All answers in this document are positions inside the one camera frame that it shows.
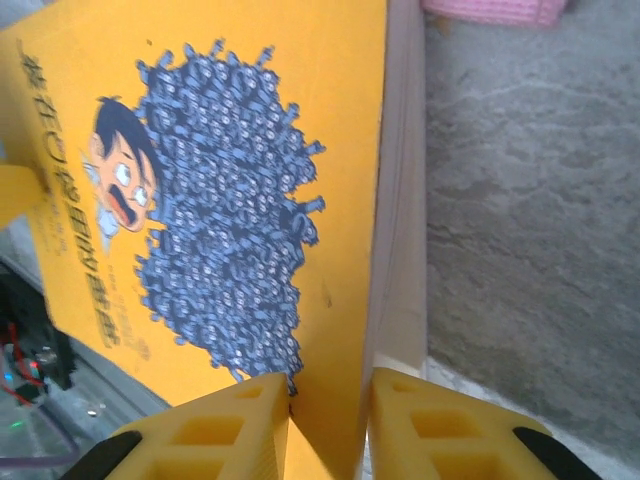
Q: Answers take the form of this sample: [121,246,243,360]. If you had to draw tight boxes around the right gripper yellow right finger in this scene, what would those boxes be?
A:
[367,367,609,480]

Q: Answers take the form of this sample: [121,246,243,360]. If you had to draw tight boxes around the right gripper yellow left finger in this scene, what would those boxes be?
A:
[59,372,294,480]

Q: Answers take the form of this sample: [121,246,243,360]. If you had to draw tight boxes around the yellow cartoon cover book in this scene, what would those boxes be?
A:
[0,0,429,480]

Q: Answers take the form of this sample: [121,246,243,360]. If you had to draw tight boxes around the pink backpack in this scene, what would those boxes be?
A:
[419,0,571,29]

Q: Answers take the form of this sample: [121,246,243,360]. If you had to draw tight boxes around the left black mount plate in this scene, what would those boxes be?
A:
[0,264,76,396]

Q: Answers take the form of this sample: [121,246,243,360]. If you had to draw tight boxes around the thin red wire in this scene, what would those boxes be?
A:
[3,322,37,407]

